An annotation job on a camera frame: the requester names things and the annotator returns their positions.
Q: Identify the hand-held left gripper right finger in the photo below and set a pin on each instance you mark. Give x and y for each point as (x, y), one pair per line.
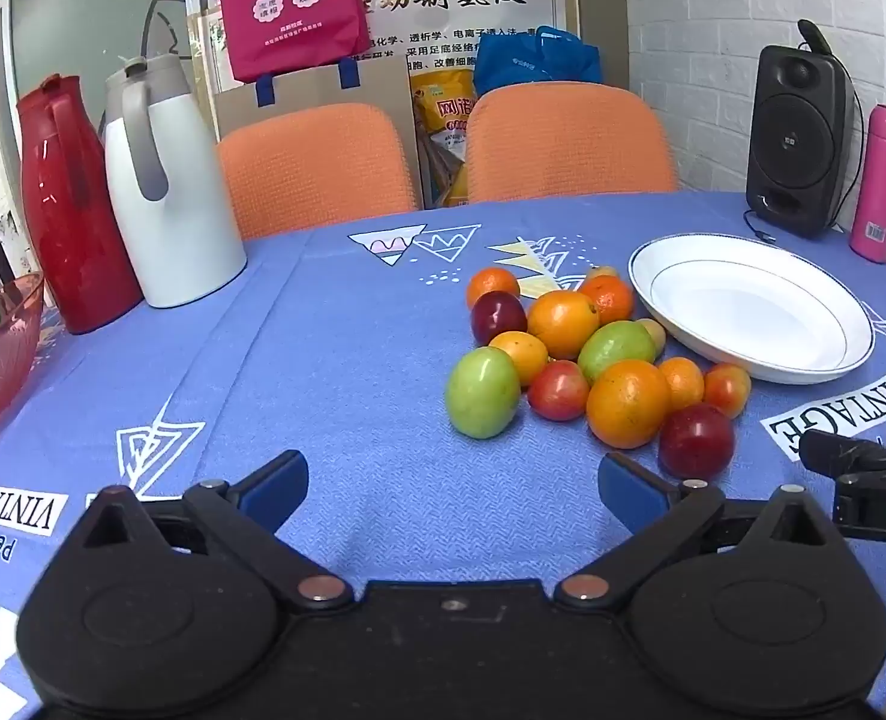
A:
(626, 484)

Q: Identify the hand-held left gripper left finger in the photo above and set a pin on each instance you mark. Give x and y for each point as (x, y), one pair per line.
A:
(278, 484)

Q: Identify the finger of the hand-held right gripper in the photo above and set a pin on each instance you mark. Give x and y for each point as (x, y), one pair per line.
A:
(877, 510)

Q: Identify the large orange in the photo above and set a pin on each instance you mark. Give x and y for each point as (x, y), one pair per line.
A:
(563, 324)
(629, 403)

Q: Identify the dark red plum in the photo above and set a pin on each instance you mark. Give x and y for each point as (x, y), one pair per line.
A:
(498, 317)
(696, 441)

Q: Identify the small orange kumquat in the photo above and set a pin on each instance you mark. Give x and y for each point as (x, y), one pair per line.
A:
(684, 381)

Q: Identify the red-yellow plum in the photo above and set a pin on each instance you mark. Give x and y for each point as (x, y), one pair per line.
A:
(727, 390)

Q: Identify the green jujube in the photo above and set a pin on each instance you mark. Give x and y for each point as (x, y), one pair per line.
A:
(615, 345)

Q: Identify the tan longan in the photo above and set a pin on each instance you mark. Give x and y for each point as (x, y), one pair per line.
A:
(604, 273)
(654, 334)

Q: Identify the yellow-orange kumquat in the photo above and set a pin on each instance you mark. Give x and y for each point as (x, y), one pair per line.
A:
(521, 354)

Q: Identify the green apple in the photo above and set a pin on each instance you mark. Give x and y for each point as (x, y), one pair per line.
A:
(483, 392)

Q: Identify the tangerine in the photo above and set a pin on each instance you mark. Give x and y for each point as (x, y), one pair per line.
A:
(611, 298)
(493, 286)

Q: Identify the white plate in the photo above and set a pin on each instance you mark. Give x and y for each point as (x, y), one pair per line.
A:
(750, 315)

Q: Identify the blue printed tablecloth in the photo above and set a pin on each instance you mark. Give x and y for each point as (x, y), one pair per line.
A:
(300, 360)

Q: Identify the pink water bottle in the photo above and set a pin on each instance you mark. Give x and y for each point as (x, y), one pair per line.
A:
(879, 180)

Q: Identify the white thermos jug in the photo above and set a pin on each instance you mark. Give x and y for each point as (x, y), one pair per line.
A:
(180, 225)

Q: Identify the black speaker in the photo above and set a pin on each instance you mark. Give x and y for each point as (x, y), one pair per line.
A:
(795, 135)

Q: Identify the red plastic bowl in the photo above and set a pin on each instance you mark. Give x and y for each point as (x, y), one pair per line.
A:
(0, 375)

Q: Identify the orange chair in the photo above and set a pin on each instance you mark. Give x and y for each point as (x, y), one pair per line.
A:
(315, 172)
(570, 142)

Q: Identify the red thermos jug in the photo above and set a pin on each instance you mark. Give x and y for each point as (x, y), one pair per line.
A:
(75, 240)

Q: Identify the yellow snack packet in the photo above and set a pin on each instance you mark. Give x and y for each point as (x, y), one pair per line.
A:
(439, 112)

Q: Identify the blue plastic bag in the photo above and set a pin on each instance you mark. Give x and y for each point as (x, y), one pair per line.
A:
(533, 60)

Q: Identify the printed poster board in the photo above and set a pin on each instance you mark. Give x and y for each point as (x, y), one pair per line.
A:
(206, 52)

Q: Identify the magenta fabric bag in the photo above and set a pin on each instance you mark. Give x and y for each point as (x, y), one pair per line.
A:
(285, 15)

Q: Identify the frosted glass door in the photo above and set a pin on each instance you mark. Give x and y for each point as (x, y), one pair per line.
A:
(75, 15)

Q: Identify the wall poster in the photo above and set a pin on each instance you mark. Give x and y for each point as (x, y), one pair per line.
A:
(458, 4)

